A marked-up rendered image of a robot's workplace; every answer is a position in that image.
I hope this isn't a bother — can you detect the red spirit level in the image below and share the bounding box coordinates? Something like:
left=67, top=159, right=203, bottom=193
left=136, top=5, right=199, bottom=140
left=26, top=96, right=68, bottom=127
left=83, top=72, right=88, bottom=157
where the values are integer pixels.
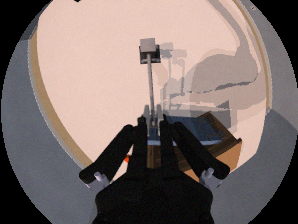
left=124, top=154, right=131, bottom=163

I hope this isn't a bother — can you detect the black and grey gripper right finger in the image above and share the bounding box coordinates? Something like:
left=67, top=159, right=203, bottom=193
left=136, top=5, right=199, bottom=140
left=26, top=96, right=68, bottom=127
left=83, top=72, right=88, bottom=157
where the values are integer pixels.
left=157, top=104, right=230, bottom=202

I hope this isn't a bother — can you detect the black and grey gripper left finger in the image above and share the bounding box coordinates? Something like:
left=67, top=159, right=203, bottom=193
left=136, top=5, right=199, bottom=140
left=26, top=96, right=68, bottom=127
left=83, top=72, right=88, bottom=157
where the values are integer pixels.
left=79, top=105, right=150, bottom=203

